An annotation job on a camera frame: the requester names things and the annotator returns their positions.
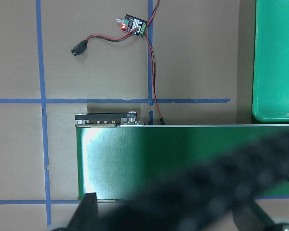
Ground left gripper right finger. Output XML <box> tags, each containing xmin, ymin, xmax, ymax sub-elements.
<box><xmin>233</xmin><ymin>200</ymin><xmax>279</xmax><ymax>231</ymax></box>

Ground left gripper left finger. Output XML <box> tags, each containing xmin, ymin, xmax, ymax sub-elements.
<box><xmin>67</xmin><ymin>192</ymin><xmax>98</xmax><ymax>231</ymax></box>

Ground green conveyor belt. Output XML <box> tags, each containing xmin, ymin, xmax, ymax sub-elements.
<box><xmin>75</xmin><ymin>112</ymin><xmax>289</xmax><ymax>201</ymax></box>

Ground green plastic tray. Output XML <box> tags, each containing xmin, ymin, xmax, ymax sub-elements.
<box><xmin>252</xmin><ymin>0</ymin><xmax>289</xmax><ymax>123</ymax></box>

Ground motor controller circuit board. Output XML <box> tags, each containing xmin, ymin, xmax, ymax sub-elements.
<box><xmin>115</xmin><ymin>14</ymin><xmax>148</xmax><ymax>38</ymax></box>

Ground black corrugated cable conduit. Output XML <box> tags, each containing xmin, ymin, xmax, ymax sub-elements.
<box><xmin>86</xmin><ymin>128</ymin><xmax>289</xmax><ymax>231</ymax></box>

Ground red black power cable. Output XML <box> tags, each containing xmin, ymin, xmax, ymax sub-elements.
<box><xmin>70</xmin><ymin>0</ymin><xmax>166</xmax><ymax>125</ymax></box>

